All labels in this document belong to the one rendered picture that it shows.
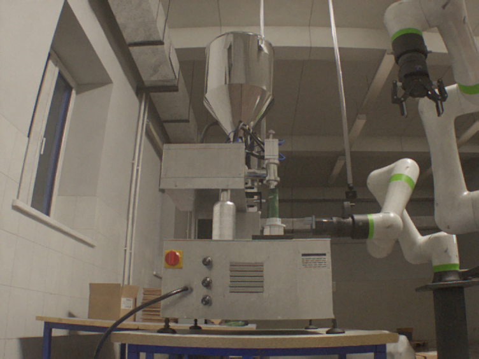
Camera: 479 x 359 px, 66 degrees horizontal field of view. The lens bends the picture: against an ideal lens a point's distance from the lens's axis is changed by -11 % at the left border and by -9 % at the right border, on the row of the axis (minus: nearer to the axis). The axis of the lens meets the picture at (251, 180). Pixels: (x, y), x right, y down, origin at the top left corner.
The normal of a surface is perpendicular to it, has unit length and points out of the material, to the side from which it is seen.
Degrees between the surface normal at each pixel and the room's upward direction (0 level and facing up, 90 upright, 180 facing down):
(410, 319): 90
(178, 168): 90
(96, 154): 90
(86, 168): 90
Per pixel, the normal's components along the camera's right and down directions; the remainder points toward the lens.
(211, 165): -0.02, -0.33
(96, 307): -0.37, -0.31
